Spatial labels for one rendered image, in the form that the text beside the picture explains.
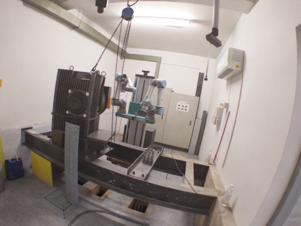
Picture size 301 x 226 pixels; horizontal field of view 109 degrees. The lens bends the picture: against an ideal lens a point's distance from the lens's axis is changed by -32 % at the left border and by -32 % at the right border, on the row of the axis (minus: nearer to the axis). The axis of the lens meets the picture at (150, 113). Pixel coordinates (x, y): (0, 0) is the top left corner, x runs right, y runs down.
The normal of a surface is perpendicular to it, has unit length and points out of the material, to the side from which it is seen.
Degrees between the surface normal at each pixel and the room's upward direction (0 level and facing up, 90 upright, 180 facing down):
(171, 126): 90
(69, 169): 90
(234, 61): 90
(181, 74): 90
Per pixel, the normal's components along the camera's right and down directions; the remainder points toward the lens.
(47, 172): -0.25, 0.07
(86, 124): 0.01, 0.11
